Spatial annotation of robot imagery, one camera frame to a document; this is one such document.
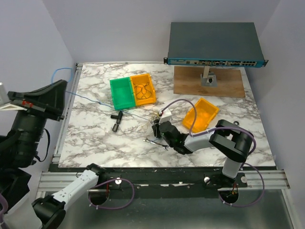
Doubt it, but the black mounting rail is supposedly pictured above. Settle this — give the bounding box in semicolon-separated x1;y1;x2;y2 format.
36;164;290;199

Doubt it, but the grey switch stand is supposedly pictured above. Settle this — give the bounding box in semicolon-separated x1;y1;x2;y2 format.
200;66;217;87

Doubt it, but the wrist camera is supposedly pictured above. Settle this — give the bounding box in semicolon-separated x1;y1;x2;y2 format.
158;108;172;124
0;83;23;111

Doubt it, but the wooden base board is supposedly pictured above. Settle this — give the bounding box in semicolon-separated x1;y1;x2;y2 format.
173;66;245;98

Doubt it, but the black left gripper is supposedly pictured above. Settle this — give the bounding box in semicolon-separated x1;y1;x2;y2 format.
5;78;68;164

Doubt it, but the green plastic bin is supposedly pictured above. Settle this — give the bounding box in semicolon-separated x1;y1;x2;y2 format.
110;77;135;110

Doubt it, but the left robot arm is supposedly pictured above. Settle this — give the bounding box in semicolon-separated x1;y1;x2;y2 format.
0;80;106;229

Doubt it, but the small silver open-end wrench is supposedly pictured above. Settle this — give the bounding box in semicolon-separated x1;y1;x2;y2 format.
143;138;169;151

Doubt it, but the dark purple wire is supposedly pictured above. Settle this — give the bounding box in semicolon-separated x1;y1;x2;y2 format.
133;82;153;100

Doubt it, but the orange plastic bin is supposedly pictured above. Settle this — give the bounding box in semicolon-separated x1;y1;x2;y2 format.
130;73;156;106

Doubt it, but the blue network switch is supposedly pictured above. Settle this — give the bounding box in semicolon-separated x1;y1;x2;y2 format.
163;22;268;68

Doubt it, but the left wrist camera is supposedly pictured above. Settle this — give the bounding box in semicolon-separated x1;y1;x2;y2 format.
0;83;23;111

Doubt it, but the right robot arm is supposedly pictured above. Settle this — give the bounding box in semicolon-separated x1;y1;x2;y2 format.
152;119;256;187

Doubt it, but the loose yellow plastic bin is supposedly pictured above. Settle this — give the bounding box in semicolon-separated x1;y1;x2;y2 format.
182;98;219;133

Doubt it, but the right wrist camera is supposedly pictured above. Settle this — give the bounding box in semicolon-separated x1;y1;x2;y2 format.
158;108;172;124

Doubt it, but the black T-handle socket tool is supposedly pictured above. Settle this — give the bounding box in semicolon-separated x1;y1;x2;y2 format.
111;111;123;132

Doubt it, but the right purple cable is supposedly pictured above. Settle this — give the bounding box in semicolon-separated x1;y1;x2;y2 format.
159;99;265;208

